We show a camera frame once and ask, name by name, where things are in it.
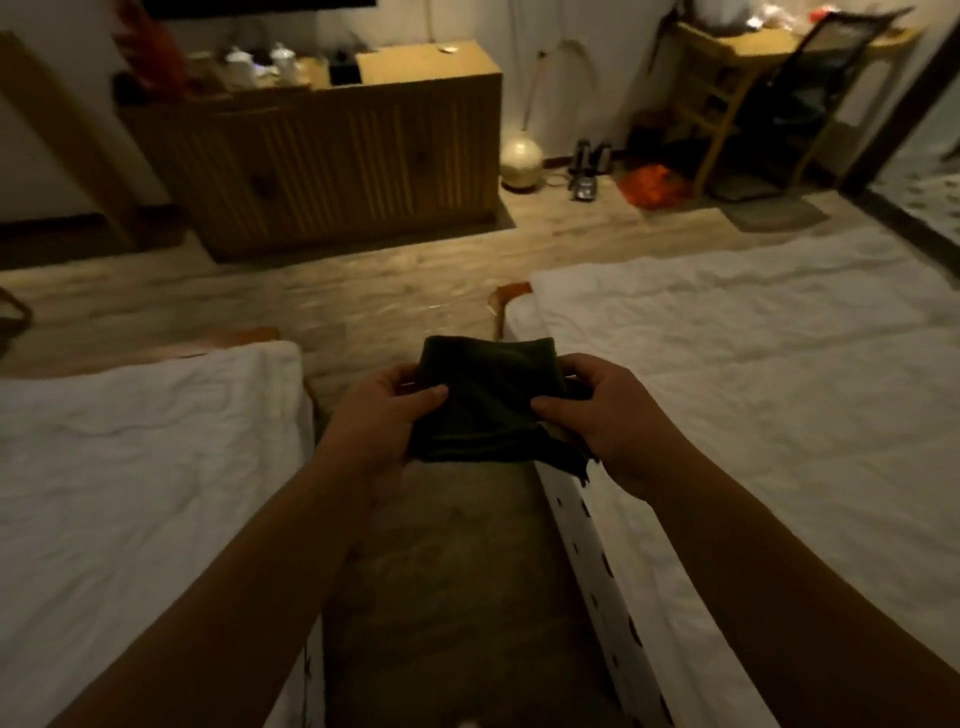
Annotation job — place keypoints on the small wooden desk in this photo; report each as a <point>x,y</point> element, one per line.
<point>720,67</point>

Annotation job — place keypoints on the red bag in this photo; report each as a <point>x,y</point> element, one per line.
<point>154,52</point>

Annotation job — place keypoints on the wooden slatted cabinet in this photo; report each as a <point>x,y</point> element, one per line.
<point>337,165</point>

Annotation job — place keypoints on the white lidded cup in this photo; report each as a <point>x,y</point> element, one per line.
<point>283,66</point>
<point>240,69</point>

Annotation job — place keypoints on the dark door frame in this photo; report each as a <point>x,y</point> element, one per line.
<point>900,112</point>

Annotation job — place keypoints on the person's right hand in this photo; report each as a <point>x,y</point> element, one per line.
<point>630,435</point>

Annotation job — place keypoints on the black flat television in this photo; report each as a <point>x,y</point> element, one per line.
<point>262,6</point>

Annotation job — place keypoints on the leaning wooden beam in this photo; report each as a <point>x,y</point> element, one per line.
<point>67,142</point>

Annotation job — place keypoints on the grey floor mat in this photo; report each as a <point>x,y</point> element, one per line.
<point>772,211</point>

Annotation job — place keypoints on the wooden tray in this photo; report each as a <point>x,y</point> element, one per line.
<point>247,84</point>

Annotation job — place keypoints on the person's right forearm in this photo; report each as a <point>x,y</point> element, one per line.
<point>810,600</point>

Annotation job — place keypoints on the dark bag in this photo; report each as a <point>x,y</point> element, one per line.
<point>654,139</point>

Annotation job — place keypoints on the black mesh chair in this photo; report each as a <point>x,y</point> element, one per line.
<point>810,82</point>

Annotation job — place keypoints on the white quilted bed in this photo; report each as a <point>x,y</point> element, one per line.
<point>787,360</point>
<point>135,487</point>

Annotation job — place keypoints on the person's left hand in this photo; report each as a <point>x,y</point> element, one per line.
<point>375,435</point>

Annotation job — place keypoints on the orange plastic bag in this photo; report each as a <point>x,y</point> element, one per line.
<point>652,187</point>

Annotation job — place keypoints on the person's left forearm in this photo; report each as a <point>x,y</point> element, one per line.
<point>225,615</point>

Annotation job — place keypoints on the green cloth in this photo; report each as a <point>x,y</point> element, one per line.
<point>487,405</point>

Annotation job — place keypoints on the black tissue box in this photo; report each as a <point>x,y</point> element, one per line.
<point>343,69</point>

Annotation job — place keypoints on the steel kettle with black lid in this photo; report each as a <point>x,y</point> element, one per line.
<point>583,187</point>
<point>601,156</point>
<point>579,157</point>

